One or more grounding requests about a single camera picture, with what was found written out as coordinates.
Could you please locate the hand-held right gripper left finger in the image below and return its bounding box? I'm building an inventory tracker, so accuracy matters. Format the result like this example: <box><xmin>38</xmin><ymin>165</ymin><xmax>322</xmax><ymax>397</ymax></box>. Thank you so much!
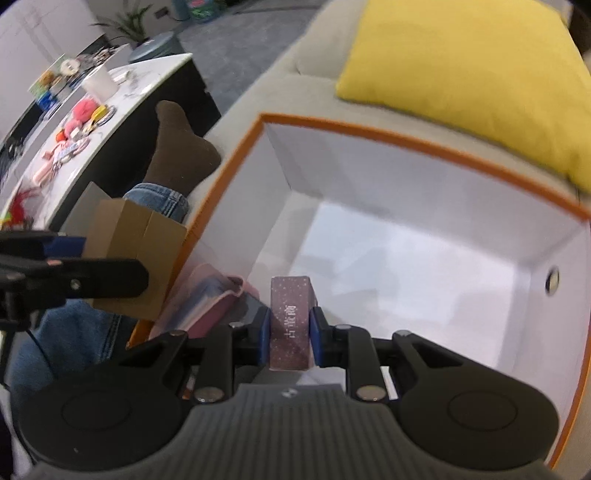
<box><xmin>119</xmin><ymin>305</ymin><xmax>271</xmax><ymax>403</ymax></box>

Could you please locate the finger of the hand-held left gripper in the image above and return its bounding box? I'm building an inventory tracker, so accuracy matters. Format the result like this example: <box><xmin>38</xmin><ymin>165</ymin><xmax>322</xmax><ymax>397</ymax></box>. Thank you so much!
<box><xmin>0</xmin><ymin>232</ymin><xmax>87</xmax><ymax>259</ymax></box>
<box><xmin>0</xmin><ymin>257</ymin><xmax>149</xmax><ymax>302</ymax></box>

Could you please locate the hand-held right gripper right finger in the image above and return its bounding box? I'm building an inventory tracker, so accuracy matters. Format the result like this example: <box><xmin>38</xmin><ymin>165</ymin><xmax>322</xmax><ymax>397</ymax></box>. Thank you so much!
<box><xmin>310</xmin><ymin>305</ymin><xmax>492</xmax><ymax>402</ymax></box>

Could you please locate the small maroon dotted box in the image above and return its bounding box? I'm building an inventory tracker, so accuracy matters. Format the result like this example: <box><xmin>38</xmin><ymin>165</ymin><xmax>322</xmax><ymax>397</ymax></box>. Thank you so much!
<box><xmin>269</xmin><ymin>275</ymin><xmax>320</xmax><ymax>373</ymax></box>

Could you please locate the brown cardboard box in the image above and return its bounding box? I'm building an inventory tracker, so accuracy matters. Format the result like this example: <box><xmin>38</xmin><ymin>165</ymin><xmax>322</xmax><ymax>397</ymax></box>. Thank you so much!
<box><xmin>60</xmin><ymin>181</ymin><xmax>188</xmax><ymax>322</ymax></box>

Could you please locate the white storage box orange rim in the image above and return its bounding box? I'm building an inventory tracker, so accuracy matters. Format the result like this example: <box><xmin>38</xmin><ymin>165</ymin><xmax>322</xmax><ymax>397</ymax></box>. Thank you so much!
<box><xmin>129</xmin><ymin>113</ymin><xmax>591</xmax><ymax>468</ymax></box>

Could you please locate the white desktop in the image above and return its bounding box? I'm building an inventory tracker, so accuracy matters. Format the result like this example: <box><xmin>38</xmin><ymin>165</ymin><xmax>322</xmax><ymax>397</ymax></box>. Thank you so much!
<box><xmin>0</xmin><ymin>52</ymin><xmax>222</xmax><ymax>232</ymax></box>

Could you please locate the red feather toy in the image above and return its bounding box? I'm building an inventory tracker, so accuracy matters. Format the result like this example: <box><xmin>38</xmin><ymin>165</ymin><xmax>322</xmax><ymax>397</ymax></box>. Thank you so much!
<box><xmin>4</xmin><ymin>187</ymin><xmax>40</xmax><ymax>228</ymax></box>

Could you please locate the person's leg in blue jeans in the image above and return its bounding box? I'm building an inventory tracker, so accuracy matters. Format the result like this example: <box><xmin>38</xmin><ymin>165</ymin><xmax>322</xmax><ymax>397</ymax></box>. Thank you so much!
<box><xmin>8</xmin><ymin>182</ymin><xmax>191</xmax><ymax>398</ymax></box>

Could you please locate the pink pouch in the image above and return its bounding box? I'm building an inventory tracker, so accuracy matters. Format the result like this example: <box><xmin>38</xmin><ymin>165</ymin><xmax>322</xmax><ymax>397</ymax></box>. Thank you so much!
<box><xmin>173</xmin><ymin>263</ymin><xmax>273</xmax><ymax>340</ymax></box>

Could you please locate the pink oblong case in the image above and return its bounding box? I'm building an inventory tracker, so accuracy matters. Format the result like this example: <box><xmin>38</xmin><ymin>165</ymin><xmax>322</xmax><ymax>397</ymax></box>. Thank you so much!
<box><xmin>31</xmin><ymin>162</ymin><xmax>57</xmax><ymax>184</ymax></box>

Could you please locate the pink fluffy ball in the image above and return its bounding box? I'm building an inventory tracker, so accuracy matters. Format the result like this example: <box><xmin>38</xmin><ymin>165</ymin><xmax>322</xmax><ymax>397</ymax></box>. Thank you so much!
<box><xmin>73</xmin><ymin>98</ymin><xmax>99</xmax><ymax>121</ymax></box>

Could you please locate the person's foot in brown sock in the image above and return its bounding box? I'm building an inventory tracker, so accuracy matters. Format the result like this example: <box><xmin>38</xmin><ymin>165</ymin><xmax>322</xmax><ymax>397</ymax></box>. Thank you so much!
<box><xmin>141</xmin><ymin>100</ymin><xmax>223</xmax><ymax>198</ymax></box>

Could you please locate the white cup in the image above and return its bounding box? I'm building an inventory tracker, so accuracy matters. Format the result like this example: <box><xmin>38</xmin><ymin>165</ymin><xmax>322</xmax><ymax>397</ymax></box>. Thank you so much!
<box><xmin>82</xmin><ymin>64</ymin><xmax>117</xmax><ymax>99</ymax></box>

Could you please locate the beige sofa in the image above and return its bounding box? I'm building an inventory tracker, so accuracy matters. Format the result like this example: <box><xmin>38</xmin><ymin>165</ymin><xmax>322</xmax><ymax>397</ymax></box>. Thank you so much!
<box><xmin>187</xmin><ymin>0</ymin><xmax>591</xmax><ymax>222</ymax></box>

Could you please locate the green potted plant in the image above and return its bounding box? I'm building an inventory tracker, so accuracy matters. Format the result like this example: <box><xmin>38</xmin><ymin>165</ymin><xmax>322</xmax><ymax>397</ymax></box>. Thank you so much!
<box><xmin>90</xmin><ymin>0</ymin><xmax>155</xmax><ymax>46</ymax></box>

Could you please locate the green pink patterned container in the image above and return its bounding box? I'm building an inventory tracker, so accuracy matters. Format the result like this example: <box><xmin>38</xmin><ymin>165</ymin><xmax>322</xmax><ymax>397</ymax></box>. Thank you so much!
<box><xmin>187</xmin><ymin>0</ymin><xmax>225</xmax><ymax>23</ymax></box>

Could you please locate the yellow cushion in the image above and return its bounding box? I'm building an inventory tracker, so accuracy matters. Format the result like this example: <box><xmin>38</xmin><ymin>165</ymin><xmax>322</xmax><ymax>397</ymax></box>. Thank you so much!
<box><xmin>335</xmin><ymin>0</ymin><xmax>591</xmax><ymax>195</ymax></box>

